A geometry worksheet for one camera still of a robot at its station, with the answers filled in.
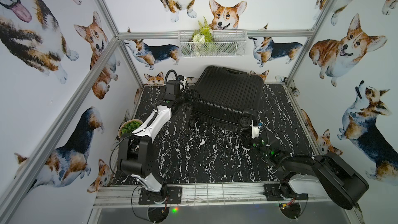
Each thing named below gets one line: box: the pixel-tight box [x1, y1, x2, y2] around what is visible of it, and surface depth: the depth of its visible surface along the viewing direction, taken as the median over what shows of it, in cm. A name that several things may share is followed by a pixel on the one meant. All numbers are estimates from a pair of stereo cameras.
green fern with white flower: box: [191, 16, 215, 56], surface depth 86 cm
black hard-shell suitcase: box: [190, 65, 264, 130], surface depth 86 cm
